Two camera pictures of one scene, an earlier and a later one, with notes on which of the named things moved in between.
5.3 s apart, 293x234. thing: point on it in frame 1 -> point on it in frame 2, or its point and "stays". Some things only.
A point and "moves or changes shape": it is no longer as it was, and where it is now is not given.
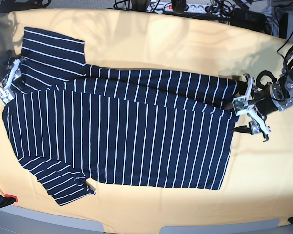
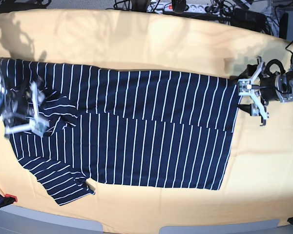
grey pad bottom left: [13, 219] stays
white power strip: [158, 7] stays
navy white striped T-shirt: [69, 123] moves or changes shape
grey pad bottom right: [261, 226] stays
